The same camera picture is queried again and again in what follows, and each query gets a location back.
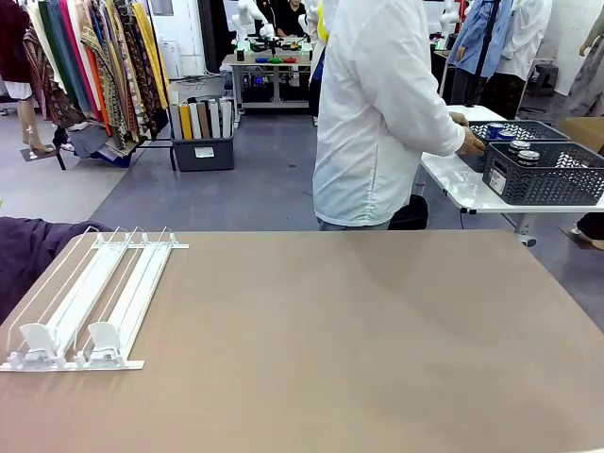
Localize grey fabric pile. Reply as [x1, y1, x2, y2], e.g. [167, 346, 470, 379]
[68, 125, 139, 169]

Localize dark red garment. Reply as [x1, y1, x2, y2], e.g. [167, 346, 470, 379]
[0, 0, 32, 84]

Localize teal hanging fabric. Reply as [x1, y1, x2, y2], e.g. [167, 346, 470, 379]
[46, 0, 92, 115]

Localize white side table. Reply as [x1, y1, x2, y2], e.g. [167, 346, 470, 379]
[418, 104, 604, 247]

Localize white floor appliance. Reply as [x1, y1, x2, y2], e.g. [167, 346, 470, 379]
[158, 40, 183, 80]

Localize orange hanging fabric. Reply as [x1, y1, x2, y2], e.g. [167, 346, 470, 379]
[84, 51, 114, 138]

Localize person's right forearm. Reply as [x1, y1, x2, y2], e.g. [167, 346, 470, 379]
[405, 87, 468, 155]

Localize grey background workbench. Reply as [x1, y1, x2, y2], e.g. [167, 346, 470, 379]
[221, 50, 316, 114]

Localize dark patterned hanging fabric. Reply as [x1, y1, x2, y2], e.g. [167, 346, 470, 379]
[112, 0, 162, 139]

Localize white can dispenser rack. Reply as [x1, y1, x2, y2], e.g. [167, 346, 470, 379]
[0, 226, 191, 373]

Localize yellow board panel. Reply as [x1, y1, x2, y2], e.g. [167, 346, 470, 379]
[178, 103, 193, 141]

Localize dark purple cloth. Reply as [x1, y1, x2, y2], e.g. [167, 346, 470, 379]
[0, 215, 115, 325]

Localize brown board panel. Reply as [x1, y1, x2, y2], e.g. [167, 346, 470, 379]
[196, 101, 211, 140]

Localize grey plastic lattice basket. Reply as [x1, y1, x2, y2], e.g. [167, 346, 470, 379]
[481, 141, 604, 207]
[463, 119, 570, 174]

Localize brown cardboard box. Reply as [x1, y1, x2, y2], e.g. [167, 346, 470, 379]
[559, 116, 604, 155]

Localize beige display mannequin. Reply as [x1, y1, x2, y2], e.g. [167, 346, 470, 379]
[2, 79, 56, 158]

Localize seated person's leg and shoe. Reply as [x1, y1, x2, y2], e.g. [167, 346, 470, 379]
[559, 211, 604, 252]

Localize grey storage bin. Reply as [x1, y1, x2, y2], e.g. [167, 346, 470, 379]
[172, 136, 236, 173]

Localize green hanging fabric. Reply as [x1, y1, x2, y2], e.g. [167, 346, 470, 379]
[37, 0, 76, 103]

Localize white dispenser pusher paddle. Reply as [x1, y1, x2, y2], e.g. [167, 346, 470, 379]
[86, 321, 125, 363]
[17, 322, 61, 363]

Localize background person in black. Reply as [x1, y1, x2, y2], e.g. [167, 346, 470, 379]
[275, 0, 308, 38]

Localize white hanging shirt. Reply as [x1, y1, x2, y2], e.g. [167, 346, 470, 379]
[495, 0, 553, 81]

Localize black clothes stand pole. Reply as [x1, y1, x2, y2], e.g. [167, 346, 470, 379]
[473, 0, 502, 108]

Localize brown patterned garment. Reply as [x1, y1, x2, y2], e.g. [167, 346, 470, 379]
[23, 27, 89, 129]

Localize blue hanging shirt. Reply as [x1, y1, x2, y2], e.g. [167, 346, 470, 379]
[446, 0, 513, 79]

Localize olive patterned hanging fabric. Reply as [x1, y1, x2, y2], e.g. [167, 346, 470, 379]
[79, 18, 143, 153]

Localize small black step stool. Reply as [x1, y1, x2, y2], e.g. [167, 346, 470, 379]
[534, 63, 561, 98]

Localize mannequin in grey dress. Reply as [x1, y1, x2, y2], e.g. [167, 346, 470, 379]
[565, 8, 604, 119]

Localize person in white jacket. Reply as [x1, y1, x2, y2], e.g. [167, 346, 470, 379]
[311, 0, 468, 232]

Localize person's right hand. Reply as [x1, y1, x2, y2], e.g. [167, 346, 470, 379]
[454, 126, 487, 158]

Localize yellow hanging fabric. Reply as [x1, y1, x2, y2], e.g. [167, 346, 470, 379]
[131, 2, 170, 110]

